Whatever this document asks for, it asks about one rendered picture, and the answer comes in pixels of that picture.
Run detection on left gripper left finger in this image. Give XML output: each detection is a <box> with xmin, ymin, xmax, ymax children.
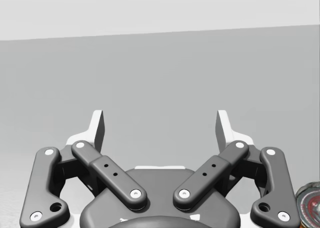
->
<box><xmin>19</xmin><ymin>109</ymin><xmax>148</xmax><ymax>228</ymax></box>

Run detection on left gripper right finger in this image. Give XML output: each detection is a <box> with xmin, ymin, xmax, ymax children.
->
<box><xmin>172</xmin><ymin>109</ymin><xmax>301</xmax><ymax>228</ymax></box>

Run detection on red and white can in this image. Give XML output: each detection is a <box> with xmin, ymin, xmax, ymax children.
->
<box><xmin>294</xmin><ymin>181</ymin><xmax>320</xmax><ymax>228</ymax></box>

